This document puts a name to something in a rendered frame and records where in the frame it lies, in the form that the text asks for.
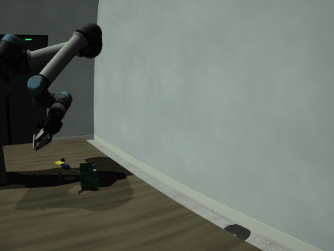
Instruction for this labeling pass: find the green rack of labelled bins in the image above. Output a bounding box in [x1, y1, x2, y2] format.
[80, 163, 100, 189]

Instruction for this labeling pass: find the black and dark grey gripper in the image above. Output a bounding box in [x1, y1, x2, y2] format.
[33, 108, 65, 151]

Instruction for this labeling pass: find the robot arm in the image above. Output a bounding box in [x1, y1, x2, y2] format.
[0, 23, 103, 118]

